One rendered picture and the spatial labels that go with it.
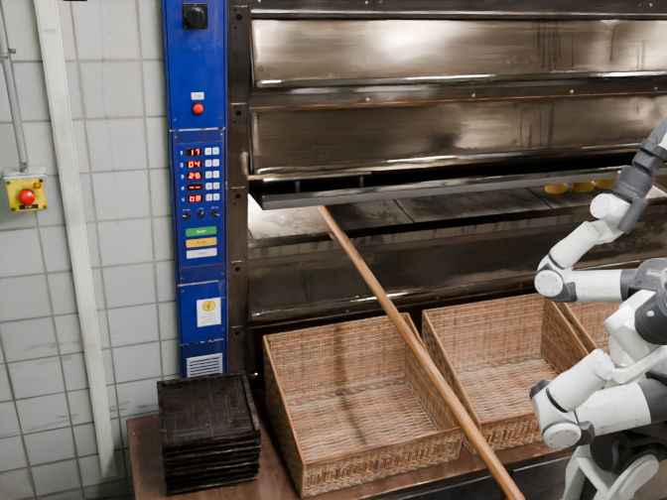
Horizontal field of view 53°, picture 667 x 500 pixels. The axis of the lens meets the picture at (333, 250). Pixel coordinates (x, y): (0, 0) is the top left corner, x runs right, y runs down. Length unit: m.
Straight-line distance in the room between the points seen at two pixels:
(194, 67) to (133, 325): 0.85
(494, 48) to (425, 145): 0.36
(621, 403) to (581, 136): 1.19
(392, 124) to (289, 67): 0.40
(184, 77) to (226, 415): 1.00
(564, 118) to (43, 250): 1.71
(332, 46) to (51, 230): 0.94
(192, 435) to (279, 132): 0.92
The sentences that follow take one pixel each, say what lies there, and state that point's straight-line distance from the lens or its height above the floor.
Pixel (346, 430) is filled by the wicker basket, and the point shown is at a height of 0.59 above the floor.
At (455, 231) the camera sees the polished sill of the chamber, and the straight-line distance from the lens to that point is 2.42.
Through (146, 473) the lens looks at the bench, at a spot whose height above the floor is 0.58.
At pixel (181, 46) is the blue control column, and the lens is 1.83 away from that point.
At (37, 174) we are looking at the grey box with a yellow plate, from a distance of 1.90.
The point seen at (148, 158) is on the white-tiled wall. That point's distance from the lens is 1.95.
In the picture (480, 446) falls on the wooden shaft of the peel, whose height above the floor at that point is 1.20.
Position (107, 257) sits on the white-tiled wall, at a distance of 2.09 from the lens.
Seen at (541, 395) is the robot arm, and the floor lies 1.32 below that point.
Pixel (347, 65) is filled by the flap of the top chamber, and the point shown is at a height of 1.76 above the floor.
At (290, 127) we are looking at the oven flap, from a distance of 2.02.
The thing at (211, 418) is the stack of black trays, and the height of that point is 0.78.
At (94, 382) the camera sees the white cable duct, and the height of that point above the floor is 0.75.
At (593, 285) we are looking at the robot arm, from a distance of 1.99.
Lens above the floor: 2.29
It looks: 31 degrees down
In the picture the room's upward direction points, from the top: 5 degrees clockwise
